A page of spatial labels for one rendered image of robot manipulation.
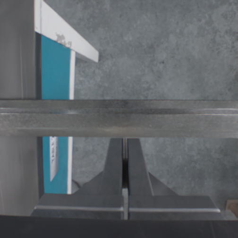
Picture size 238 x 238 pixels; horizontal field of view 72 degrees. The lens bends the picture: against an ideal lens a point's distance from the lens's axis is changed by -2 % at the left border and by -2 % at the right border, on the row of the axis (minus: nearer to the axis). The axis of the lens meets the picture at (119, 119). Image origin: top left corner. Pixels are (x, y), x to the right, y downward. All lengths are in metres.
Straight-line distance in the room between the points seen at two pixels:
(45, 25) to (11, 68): 0.09
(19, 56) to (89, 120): 0.15
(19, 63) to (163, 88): 0.85
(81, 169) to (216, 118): 1.04
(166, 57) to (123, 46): 0.25
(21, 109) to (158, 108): 0.22
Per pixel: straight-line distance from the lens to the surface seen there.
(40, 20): 0.34
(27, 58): 0.32
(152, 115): 0.26
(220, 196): 1.48
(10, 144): 0.36
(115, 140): 0.15
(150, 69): 1.02
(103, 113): 0.26
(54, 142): 0.42
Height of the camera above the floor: 1.01
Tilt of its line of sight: 75 degrees down
